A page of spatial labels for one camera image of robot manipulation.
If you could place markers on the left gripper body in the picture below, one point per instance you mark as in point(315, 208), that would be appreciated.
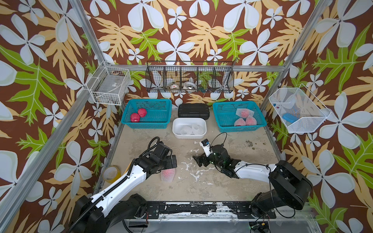
point(167, 163)

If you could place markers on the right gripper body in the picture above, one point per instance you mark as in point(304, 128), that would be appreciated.
point(211, 159)

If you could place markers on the removed white foam net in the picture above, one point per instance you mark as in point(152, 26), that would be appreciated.
point(186, 131)

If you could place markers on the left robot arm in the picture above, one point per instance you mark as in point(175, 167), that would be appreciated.
point(104, 209)

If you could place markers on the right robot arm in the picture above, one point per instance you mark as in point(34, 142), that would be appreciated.
point(288, 186)

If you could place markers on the white rectangular tub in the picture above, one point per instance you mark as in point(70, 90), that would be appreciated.
point(178, 123)

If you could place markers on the yellow box cutter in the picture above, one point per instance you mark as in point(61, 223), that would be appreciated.
point(127, 169)

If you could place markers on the left teal plastic basket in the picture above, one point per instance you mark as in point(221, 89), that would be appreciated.
point(147, 113)

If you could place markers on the teal plastic basket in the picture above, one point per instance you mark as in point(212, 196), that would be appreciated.
point(147, 113)
point(225, 115)

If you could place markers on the right teal plastic basket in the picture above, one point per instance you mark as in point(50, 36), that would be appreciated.
point(225, 115)

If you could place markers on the black plastic case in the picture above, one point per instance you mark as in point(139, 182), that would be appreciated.
point(194, 110)

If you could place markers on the yellow tape roll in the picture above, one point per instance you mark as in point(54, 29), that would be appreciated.
point(111, 174)

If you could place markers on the blue object in basket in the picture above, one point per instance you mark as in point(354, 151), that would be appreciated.
point(290, 118)

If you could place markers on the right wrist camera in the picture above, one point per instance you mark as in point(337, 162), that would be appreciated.
point(205, 144)

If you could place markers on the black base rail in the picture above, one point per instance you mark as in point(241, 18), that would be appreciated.
point(241, 210)

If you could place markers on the tape roll in wire basket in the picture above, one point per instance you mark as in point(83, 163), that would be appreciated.
point(174, 86)

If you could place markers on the white item in wire basket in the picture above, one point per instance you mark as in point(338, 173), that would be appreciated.
point(189, 85)

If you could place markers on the black wire wall basket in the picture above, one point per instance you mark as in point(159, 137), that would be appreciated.
point(209, 76)

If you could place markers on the white wire basket left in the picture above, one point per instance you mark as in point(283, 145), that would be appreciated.
point(108, 84)

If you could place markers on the white wire basket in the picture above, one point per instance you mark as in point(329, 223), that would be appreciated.
point(302, 103)
point(108, 84)

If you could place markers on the white wire basket right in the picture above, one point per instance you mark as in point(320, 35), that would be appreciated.
point(302, 103)

